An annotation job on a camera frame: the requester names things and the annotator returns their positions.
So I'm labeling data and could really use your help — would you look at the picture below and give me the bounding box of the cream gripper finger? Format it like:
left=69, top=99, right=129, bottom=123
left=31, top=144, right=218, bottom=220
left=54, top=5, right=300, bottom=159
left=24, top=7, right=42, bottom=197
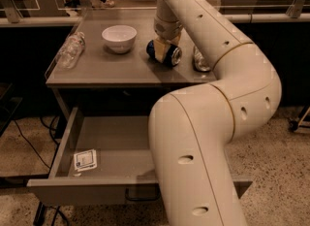
left=153, top=38, right=171, bottom=62

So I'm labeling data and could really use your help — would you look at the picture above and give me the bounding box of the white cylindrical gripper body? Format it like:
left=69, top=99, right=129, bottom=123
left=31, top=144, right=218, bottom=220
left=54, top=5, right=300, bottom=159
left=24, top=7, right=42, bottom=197
left=153, top=17, right=183, bottom=41

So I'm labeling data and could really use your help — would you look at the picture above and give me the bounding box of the blue pepsi can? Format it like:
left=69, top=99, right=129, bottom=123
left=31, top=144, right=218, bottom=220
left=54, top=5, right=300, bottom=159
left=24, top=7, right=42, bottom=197
left=146, top=40, right=182, bottom=67

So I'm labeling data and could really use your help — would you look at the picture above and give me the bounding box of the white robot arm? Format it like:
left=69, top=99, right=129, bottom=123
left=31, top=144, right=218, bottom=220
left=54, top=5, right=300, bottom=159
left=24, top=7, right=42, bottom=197
left=148, top=0, right=282, bottom=226

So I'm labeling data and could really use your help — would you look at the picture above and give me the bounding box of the silver crushed soda can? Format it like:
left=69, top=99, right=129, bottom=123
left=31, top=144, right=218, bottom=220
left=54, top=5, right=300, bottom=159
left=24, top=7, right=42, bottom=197
left=193, top=47, right=211, bottom=72

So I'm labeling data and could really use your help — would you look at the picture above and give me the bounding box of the grey metal counter cabinet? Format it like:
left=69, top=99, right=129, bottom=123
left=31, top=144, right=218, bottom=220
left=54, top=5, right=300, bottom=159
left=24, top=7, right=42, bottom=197
left=46, top=8, right=215, bottom=116

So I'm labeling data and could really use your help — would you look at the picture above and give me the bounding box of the grey metal open drawer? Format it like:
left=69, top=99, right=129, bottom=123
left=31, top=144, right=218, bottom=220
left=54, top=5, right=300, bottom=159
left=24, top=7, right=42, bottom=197
left=27, top=102, right=240, bottom=214

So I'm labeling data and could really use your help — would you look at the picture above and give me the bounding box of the white ceramic bowl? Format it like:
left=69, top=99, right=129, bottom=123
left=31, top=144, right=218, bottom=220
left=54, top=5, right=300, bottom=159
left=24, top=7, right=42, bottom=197
left=102, top=25, right=138, bottom=53

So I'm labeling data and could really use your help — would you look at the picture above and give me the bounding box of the person white sneaker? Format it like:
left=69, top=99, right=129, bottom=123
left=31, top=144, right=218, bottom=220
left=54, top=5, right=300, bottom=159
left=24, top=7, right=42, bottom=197
left=99, top=0, right=115, bottom=9

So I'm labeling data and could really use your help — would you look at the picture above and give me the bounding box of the clear plastic water bottle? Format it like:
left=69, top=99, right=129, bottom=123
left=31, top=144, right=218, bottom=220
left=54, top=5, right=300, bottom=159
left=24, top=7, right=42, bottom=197
left=57, top=32, right=85, bottom=69

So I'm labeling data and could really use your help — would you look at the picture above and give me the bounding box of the white tag sticker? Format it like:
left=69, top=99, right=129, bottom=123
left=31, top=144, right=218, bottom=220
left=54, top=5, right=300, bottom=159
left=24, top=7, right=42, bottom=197
left=74, top=149, right=97, bottom=172

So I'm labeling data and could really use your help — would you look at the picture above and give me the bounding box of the black wheeled cart base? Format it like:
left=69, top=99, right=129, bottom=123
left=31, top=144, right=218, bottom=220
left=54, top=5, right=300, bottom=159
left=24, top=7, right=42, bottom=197
left=289, top=105, right=310, bottom=132

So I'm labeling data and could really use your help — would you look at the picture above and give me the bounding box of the black floor cable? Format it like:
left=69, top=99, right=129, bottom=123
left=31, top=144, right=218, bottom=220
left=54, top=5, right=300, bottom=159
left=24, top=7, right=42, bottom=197
left=13, top=114, right=61, bottom=170

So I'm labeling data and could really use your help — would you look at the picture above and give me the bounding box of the white horizontal rail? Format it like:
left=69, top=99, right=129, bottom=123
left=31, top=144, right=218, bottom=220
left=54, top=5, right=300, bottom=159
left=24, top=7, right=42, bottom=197
left=225, top=14, right=310, bottom=23

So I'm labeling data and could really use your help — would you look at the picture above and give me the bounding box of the black drawer handle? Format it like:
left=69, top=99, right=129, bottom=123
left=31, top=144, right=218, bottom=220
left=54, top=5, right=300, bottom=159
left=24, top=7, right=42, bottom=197
left=125, top=186, right=161, bottom=202

